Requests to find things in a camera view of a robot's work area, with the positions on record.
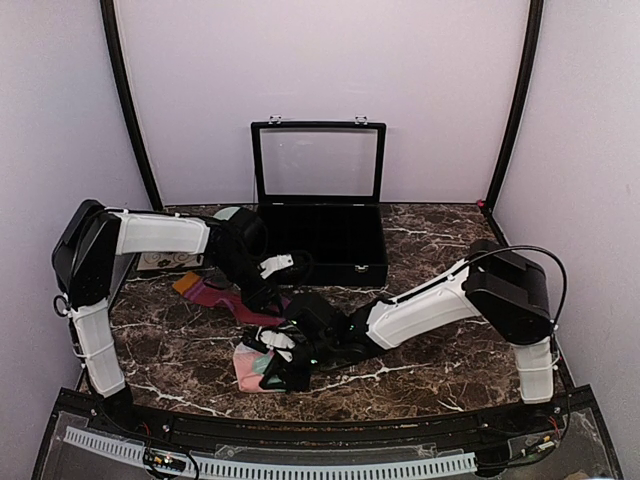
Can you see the right celadon bowl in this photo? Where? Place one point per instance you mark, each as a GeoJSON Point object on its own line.
{"type": "Point", "coordinates": [226, 213]}

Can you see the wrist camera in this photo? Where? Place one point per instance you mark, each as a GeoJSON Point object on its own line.
{"type": "Point", "coordinates": [312, 314]}
{"type": "Point", "coordinates": [251, 229]}

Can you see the black display case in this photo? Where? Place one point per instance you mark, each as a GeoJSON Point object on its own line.
{"type": "Point", "coordinates": [318, 192]}

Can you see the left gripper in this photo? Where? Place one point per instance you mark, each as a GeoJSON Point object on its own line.
{"type": "Point", "coordinates": [261, 295]}

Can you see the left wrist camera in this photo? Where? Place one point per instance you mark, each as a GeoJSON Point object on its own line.
{"type": "Point", "coordinates": [251, 229]}

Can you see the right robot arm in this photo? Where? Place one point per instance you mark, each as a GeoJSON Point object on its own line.
{"type": "Point", "coordinates": [499, 284]}

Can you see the black front rail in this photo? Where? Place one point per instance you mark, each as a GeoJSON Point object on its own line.
{"type": "Point", "coordinates": [571, 417]}

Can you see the maroon striped sock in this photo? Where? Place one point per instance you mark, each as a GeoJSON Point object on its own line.
{"type": "Point", "coordinates": [196, 289]}

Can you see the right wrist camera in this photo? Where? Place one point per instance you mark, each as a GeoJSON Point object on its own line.
{"type": "Point", "coordinates": [312, 314]}

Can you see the pink patterned sock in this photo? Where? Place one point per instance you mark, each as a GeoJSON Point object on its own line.
{"type": "Point", "coordinates": [249, 366]}

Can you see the white slotted cable duct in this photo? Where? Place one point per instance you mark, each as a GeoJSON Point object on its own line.
{"type": "Point", "coordinates": [235, 462]}

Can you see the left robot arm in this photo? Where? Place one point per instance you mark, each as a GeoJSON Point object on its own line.
{"type": "Point", "coordinates": [83, 262]}

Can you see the floral coaster mat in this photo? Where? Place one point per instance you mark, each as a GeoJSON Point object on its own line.
{"type": "Point", "coordinates": [153, 261]}

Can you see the right black frame post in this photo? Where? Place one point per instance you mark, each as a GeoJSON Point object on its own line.
{"type": "Point", "coordinates": [525, 70]}

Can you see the left black frame post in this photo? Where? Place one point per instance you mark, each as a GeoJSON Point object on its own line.
{"type": "Point", "coordinates": [128, 109]}

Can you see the small circuit board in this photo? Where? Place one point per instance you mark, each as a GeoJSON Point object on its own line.
{"type": "Point", "coordinates": [163, 462]}

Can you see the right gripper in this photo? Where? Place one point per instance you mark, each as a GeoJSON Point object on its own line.
{"type": "Point", "coordinates": [297, 385]}

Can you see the black frame post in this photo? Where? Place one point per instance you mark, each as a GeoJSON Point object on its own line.
{"type": "Point", "coordinates": [128, 109]}
{"type": "Point", "coordinates": [525, 70]}

